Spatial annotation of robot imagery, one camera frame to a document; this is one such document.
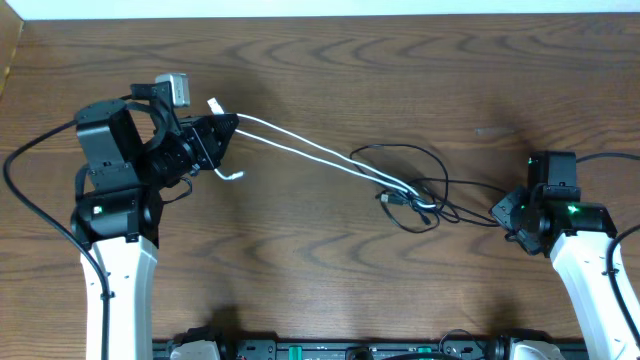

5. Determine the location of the white USB cable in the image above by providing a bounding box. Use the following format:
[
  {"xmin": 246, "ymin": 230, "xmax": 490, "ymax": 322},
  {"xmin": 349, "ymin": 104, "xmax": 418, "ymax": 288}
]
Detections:
[{"xmin": 206, "ymin": 96, "xmax": 437, "ymax": 210}]

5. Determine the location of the black USB cable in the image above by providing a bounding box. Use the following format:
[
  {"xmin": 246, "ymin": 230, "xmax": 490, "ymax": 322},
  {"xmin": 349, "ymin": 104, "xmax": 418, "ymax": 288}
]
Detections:
[{"xmin": 348, "ymin": 143, "xmax": 507, "ymax": 235}]

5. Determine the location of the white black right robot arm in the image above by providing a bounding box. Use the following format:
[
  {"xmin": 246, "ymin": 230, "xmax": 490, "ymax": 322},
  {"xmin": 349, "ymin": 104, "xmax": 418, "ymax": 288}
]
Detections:
[{"xmin": 490, "ymin": 151, "xmax": 639, "ymax": 359}]

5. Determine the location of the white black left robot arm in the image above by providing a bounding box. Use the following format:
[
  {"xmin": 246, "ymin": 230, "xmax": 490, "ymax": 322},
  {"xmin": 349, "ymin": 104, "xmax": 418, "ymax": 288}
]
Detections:
[{"xmin": 71, "ymin": 99, "xmax": 239, "ymax": 359}]

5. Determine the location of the wooden side panel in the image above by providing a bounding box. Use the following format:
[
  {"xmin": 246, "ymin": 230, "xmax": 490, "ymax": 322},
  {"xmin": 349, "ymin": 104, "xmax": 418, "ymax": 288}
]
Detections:
[{"xmin": 0, "ymin": 0, "xmax": 24, "ymax": 93}]

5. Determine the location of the black left camera cable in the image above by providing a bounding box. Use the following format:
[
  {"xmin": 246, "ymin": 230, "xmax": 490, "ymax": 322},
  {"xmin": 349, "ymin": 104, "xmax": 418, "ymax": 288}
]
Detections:
[{"xmin": 2, "ymin": 93, "xmax": 136, "ymax": 360}]

